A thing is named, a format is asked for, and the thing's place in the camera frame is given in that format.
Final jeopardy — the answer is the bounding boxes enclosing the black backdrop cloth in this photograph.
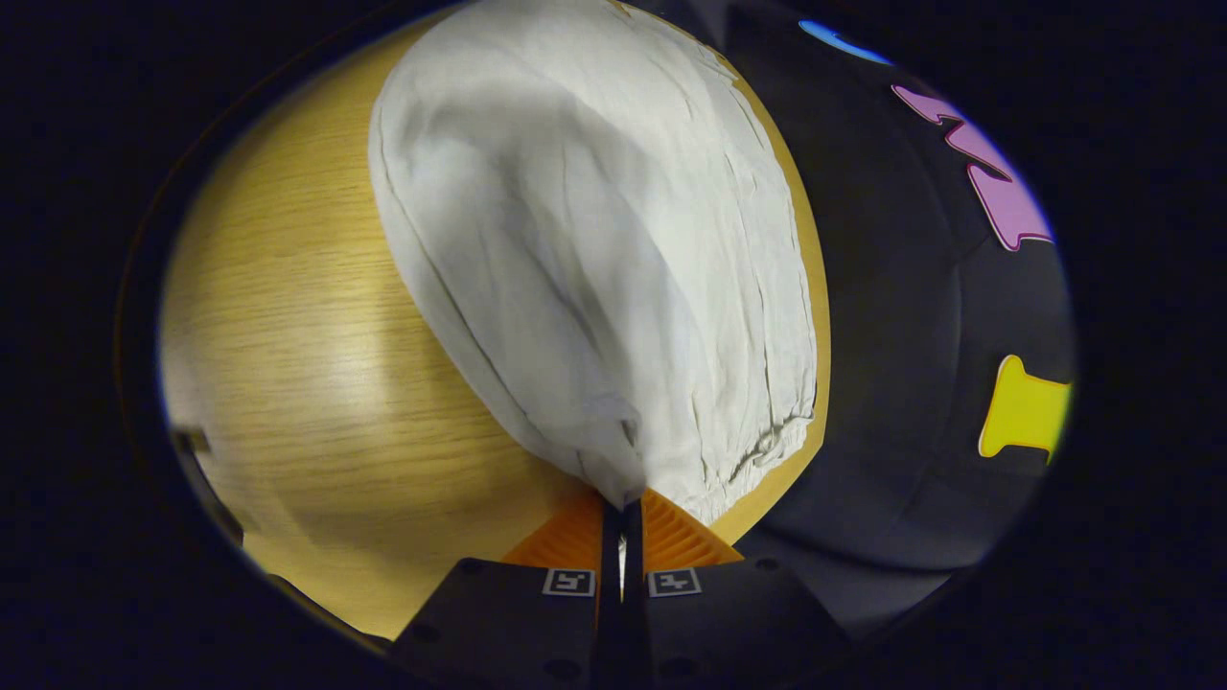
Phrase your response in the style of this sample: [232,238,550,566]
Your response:
[613,0,1075,643]

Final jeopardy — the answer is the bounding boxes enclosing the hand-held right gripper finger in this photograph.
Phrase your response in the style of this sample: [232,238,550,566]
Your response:
[623,489,856,690]
[386,491,624,690]

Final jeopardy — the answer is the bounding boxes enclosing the white jeans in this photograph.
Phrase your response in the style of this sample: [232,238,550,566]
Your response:
[369,0,821,526]

